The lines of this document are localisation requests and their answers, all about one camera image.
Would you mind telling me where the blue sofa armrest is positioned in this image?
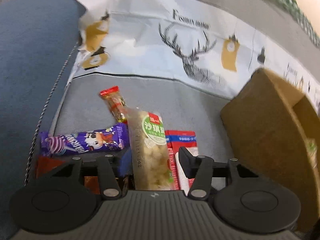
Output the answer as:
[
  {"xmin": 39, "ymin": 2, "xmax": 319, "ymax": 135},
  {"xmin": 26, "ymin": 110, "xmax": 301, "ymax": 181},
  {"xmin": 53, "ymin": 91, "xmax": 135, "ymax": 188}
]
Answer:
[{"xmin": 1, "ymin": 0, "xmax": 85, "ymax": 239}]

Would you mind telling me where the grey deer print sofa cover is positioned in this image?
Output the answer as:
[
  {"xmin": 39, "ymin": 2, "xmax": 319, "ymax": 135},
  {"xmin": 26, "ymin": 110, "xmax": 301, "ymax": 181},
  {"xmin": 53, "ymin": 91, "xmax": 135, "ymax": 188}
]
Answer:
[{"xmin": 50, "ymin": 0, "xmax": 319, "ymax": 162}]

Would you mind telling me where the purple cow candy pack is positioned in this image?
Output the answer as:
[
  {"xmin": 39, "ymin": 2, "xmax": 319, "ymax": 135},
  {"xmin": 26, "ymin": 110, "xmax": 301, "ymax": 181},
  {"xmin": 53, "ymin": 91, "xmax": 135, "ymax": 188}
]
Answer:
[{"xmin": 40, "ymin": 123, "xmax": 130, "ymax": 156}]

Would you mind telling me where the red flat snack packet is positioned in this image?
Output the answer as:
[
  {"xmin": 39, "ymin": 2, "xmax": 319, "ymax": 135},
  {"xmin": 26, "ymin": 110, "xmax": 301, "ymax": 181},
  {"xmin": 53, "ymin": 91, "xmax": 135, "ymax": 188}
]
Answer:
[{"xmin": 35, "ymin": 156, "xmax": 100, "ymax": 194}]

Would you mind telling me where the green checkered cloth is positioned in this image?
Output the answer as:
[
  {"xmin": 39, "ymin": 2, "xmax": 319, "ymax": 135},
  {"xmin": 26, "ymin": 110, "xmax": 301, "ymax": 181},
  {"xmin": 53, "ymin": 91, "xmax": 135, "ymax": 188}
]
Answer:
[{"xmin": 268, "ymin": 0, "xmax": 319, "ymax": 49}]

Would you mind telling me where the red sausage snack stick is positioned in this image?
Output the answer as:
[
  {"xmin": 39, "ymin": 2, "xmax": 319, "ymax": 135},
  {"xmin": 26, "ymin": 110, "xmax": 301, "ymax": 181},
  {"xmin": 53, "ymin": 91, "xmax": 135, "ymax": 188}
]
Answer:
[{"xmin": 99, "ymin": 86, "xmax": 127, "ymax": 124}]

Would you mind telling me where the red white snack pouch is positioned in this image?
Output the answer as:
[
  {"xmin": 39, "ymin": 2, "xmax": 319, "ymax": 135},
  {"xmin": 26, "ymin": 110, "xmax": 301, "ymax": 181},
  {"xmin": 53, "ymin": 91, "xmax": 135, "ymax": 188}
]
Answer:
[{"xmin": 165, "ymin": 130, "xmax": 199, "ymax": 196}]

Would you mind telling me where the green label peanut snack bag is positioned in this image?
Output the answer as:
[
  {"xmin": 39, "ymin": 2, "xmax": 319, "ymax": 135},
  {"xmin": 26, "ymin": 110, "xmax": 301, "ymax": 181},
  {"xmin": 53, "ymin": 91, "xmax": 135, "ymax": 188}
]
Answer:
[{"xmin": 126, "ymin": 108, "xmax": 175, "ymax": 191}]

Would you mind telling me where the brown cardboard box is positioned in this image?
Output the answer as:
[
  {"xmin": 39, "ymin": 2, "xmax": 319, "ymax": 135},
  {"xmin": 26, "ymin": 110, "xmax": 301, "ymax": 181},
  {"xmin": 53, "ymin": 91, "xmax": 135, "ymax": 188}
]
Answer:
[{"xmin": 220, "ymin": 68, "xmax": 319, "ymax": 233}]

